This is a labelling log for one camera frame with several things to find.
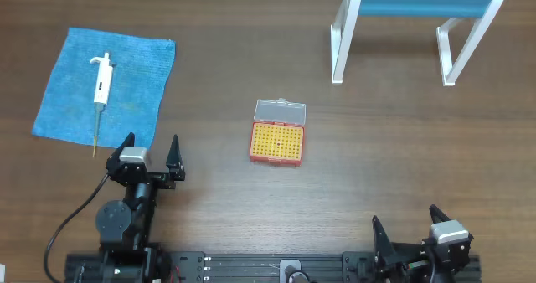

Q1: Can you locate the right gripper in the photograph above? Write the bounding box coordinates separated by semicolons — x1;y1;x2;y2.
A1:
371;203;475;272

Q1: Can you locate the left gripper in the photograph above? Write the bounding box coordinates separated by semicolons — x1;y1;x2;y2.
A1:
104;131;187;191

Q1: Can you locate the white pipette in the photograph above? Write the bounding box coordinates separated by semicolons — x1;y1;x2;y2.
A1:
89;51;116;158

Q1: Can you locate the blue cloth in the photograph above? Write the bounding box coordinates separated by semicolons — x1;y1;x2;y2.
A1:
31;26;178;150

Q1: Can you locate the red and yellow tip box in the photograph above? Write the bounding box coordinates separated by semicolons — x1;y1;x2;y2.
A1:
249;97;307;168

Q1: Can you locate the white and blue stand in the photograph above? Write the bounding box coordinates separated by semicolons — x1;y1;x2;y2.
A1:
329;0;510;87

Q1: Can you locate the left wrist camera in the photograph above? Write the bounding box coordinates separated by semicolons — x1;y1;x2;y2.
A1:
118;146;152;167

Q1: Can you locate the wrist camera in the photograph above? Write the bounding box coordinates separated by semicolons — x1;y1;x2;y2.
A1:
428;219;471;244
118;146;152;167

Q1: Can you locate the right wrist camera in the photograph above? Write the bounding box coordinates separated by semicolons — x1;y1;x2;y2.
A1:
428;219;471;244

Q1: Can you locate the black cable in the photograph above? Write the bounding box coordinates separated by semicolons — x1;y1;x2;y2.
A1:
43;172;112;283

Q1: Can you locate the mounting rail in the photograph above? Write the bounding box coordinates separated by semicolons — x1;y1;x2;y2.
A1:
64;251;482;283

